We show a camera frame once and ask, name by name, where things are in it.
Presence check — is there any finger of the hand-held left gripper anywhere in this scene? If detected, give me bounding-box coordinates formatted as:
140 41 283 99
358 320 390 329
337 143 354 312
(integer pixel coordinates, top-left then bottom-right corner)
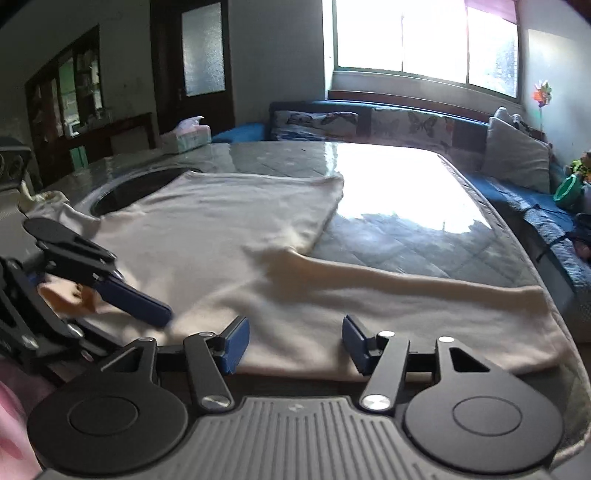
0 258 134 376
23 217 174 329

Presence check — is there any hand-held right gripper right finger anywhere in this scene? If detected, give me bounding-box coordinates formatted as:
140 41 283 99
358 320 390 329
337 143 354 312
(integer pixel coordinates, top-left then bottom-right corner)
342 316 506 411

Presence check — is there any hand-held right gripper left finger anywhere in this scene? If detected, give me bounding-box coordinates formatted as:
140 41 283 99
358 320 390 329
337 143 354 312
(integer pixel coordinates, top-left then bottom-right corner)
88 316 250 413

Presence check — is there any cream sweater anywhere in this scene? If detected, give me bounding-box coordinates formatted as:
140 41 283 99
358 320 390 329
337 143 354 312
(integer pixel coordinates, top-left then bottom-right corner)
28 170 574 383

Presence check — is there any person's left forearm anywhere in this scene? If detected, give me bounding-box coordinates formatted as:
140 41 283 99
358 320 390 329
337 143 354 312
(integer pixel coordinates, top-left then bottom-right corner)
0 359 34 468

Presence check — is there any floral printed garment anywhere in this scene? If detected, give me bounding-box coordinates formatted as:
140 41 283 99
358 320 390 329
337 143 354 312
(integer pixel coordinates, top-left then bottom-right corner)
21 184 66 217

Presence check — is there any black round induction cooktop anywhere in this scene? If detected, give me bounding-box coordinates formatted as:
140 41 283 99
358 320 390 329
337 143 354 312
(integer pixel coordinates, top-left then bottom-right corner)
89 167 205 217

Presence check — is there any dark wooden sideboard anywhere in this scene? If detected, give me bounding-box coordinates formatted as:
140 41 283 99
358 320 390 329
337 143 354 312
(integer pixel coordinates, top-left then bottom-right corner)
41 112 157 186

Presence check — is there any dark wooden cabinet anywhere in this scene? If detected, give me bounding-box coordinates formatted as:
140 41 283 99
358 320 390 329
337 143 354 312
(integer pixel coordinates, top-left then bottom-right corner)
24 25 103 141

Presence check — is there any white tissue box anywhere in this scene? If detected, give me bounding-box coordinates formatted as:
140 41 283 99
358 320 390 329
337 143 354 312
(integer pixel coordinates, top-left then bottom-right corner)
159 115 213 156

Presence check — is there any blue sofa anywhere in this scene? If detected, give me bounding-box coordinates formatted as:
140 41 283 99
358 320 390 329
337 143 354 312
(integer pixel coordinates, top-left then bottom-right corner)
211 100 591 324

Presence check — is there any butterfly print cushion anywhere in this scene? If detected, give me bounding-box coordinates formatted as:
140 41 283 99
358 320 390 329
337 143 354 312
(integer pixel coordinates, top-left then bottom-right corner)
271 110 359 142
370 107 468 154

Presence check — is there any dark wooden door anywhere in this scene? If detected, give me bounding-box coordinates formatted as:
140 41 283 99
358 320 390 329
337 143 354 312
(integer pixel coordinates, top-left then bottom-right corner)
151 0 237 139

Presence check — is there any grey pillow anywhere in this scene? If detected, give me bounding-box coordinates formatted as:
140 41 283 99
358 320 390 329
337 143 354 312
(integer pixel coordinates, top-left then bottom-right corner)
481 116 553 195

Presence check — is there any green bowl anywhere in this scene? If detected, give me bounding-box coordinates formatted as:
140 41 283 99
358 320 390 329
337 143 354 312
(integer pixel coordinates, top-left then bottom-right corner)
553 174 585 212

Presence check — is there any white pillow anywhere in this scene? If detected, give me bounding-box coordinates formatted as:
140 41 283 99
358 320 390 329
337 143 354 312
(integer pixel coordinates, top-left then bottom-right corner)
493 107 525 126

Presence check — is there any plush toy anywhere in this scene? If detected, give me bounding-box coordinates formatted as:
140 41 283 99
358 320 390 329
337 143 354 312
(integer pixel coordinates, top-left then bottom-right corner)
569 151 591 184

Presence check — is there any window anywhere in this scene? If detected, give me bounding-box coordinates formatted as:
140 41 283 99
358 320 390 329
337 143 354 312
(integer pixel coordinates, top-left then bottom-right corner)
331 0 521 100

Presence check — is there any colourful pinwheel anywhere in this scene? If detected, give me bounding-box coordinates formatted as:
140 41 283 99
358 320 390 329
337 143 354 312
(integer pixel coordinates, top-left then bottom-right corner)
531 80 555 136

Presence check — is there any purple curtain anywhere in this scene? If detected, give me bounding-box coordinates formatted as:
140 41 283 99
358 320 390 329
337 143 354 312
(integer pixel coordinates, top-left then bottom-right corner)
465 0 519 24

